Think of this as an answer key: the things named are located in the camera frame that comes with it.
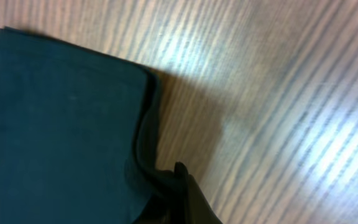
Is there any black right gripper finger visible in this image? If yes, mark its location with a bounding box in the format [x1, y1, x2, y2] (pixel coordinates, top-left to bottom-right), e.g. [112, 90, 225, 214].
[170, 162, 222, 224]

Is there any black t-shirt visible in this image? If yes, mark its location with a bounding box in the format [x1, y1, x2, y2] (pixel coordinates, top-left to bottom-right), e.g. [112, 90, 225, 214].
[0, 27, 187, 223]

